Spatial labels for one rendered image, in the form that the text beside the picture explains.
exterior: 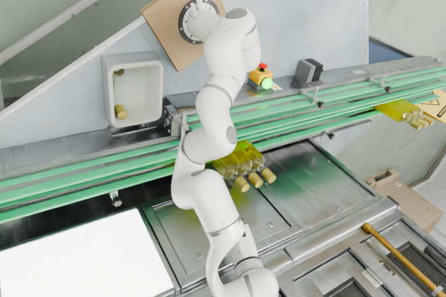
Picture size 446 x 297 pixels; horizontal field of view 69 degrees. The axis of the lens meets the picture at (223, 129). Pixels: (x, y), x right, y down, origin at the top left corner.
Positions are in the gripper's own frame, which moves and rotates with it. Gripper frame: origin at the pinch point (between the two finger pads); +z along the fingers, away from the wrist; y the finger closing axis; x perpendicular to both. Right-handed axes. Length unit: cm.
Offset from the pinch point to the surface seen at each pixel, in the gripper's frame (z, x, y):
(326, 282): -16.6, -29.5, -16.7
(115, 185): 22.5, 32.6, -3.0
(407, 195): 177, -367, -239
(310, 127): 48, -56, -4
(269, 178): 14.4, -18.7, 1.0
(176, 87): 49, 9, 18
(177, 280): -8.7, 16.9, -12.0
